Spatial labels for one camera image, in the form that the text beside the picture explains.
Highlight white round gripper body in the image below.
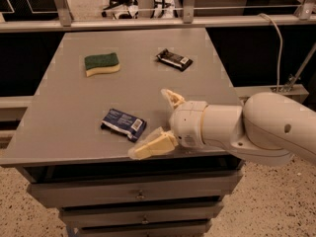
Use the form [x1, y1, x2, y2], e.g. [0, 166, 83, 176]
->
[169, 101, 207, 148]

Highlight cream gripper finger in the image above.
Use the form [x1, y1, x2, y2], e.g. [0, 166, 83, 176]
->
[128, 127, 179, 160]
[161, 89, 186, 110]

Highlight blue rxbar blueberry wrapper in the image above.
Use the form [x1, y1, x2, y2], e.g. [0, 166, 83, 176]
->
[101, 109, 147, 142]

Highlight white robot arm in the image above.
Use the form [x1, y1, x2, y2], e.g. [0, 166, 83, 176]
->
[128, 89, 316, 166]

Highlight green yellow sponge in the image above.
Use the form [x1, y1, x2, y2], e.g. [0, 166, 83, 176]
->
[84, 52, 120, 77]

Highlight black snack bar wrapper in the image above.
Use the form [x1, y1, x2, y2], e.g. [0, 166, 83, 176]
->
[156, 48, 193, 71]

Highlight grey drawer cabinet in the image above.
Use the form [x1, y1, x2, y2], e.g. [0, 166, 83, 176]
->
[0, 27, 264, 237]

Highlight middle grey drawer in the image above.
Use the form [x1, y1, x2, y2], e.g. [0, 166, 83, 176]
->
[60, 199, 223, 227]

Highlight grey drawer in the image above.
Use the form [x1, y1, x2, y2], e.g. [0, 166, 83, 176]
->
[60, 199, 223, 227]
[79, 219, 211, 237]
[28, 171, 242, 207]

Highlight bottom grey drawer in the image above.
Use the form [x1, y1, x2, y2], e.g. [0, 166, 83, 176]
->
[79, 219, 211, 237]

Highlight top grey drawer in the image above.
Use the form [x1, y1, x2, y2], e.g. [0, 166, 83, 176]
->
[28, 171, 242, 207]

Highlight grey metal railing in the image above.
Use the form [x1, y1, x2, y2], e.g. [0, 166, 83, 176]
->
[0, 0, 315, 33]

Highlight white cable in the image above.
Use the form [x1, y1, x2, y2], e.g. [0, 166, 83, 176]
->
[257, 12, 284, 94]

